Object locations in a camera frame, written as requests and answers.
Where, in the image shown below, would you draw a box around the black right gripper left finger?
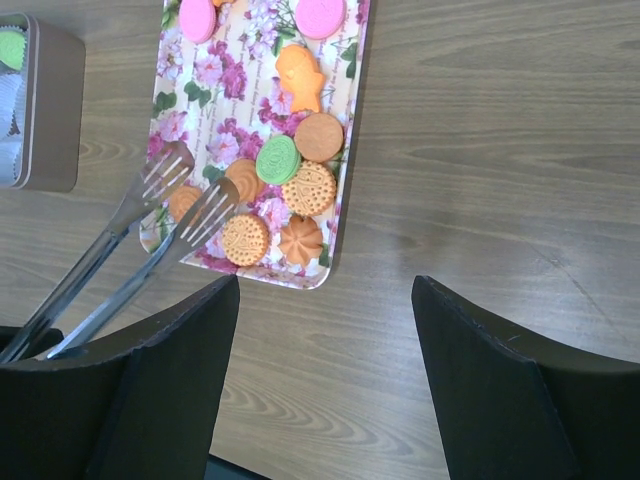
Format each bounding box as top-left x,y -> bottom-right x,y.
1,275 -> 240,479

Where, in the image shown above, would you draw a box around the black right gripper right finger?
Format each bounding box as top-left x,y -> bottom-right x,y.
411,276 -> 639,479

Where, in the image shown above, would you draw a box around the metal serving tongs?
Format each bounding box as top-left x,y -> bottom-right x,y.
0,140 -> 241,365

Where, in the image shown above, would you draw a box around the green cookie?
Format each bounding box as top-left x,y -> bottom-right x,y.
0,27 -> 27,71
256,135 -> 301,185

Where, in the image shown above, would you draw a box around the dotted biscuit bottom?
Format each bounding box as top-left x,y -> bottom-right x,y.
222,214 -> 270,267

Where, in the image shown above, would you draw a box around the dotted biscuit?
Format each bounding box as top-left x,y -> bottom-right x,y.
222,214 -> 270,267
281,160 -> 337,217

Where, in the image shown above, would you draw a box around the orange swirl cookie left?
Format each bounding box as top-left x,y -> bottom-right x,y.
168,185 -> 203,222

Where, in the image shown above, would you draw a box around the orange swirl cookie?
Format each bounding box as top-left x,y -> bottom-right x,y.
225,158 -> 265,203
168,185 -> 203,222

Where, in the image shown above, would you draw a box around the orange flower cookie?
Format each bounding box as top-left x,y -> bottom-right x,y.
278,215 -> 323,267

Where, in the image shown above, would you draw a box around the orange swirl cookie centre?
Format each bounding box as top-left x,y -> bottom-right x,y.
225,158 -> 265,203

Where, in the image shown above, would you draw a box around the dotted biscuit right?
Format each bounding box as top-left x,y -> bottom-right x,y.
281,160 -> 337,217

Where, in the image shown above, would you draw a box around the plain brown round cookie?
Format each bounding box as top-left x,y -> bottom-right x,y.
294,113 -> 344,163

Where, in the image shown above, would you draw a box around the floral serving tray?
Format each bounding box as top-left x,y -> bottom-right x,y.
148,1 -> 371,290

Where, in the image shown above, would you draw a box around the brown cookie tin box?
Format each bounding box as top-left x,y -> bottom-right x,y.
1,12 -> 85,192

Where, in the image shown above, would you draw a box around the orange fish shaped cookie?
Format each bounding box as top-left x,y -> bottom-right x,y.
276,44 -> 326,113

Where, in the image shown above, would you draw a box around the pink cookie left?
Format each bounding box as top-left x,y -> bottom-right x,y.
178,0 -> 217,44

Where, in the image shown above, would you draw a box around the pink cookie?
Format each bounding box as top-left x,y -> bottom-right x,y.
295,0 -> 346,40
178,0 -> 217,44

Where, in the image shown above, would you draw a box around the pink cookie right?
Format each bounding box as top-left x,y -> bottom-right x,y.
295,0 -> 346,40

